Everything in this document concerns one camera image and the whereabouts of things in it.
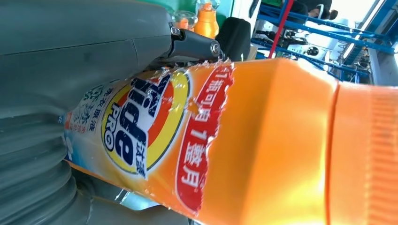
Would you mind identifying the red pole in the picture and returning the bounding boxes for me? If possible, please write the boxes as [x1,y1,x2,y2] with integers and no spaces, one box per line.
[268,0,295,60]

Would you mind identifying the orange detergent bottle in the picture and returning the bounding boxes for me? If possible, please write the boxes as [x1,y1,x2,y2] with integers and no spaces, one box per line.
[194,0,222,39]
[172,10,199,32]
[59,57,398,225]

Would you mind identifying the blue metal rack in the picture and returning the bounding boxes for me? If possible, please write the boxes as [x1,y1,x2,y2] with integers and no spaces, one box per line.
[250,0,398,86]

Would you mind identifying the black zip case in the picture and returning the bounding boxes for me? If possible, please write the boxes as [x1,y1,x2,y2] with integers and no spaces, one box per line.
[215,17,252,62]

